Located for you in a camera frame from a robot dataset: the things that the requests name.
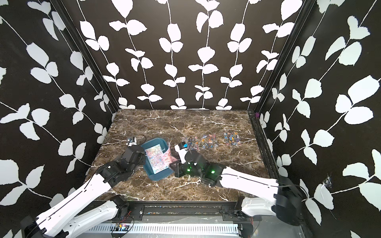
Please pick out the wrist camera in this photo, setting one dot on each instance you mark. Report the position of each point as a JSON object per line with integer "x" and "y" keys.
{"x": 131, "y": 141}
{"x": 181, "y": 149}

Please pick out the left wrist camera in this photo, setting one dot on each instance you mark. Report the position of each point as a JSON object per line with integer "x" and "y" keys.
{"x": 131, "y": 141}

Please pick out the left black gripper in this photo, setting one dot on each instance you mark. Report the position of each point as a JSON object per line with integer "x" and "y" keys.
{"x": 142, "y": 159}

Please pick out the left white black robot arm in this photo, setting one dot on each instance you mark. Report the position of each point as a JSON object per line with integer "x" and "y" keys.
{"x": 66, "y": 220}

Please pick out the teal plastic storage box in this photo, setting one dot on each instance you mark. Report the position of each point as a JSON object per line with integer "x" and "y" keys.
{"x": 147, "y": 167}

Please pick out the black front mounting rail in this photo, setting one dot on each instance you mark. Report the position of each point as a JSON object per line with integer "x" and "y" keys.
{"x": 229, "y": 211}

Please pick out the pink sticker sheet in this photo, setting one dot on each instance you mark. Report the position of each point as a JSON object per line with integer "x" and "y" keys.
{"x": 168, "y": 154}

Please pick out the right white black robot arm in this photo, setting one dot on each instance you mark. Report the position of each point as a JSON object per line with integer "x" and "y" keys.
{"x": 267, "y": 196}

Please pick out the white perforated cable duct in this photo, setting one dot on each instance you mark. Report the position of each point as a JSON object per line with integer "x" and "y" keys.
{"x": 170, "y": 229}

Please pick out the small circuit board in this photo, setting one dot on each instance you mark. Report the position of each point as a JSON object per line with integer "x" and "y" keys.
{"x": 121, "y": 228}

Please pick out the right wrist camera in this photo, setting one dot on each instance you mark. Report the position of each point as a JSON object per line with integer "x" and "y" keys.
{"x": 181, "y": 149}

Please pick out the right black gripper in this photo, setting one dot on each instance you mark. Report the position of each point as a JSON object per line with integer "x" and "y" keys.
{"x": 179, "y": 171}

